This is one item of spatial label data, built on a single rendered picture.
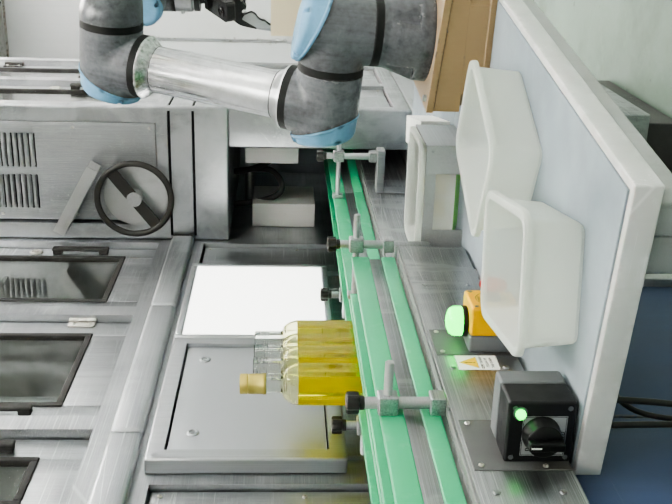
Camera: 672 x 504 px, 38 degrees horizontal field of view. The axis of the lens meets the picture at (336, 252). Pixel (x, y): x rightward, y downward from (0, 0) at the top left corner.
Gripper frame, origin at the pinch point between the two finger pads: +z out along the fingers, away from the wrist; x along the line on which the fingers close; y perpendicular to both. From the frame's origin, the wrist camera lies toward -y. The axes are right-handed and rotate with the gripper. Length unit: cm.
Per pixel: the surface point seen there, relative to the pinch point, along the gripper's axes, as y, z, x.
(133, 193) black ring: 10, -39, 55
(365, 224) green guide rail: -25, 21, 45
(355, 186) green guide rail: 6, 20, 50
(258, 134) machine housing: 17.3, -5.9, 40.9
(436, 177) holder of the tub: -60, 30, 16
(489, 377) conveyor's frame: -118, 31, 19
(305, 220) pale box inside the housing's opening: 25, 7, 71
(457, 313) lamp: -108, 27, 15
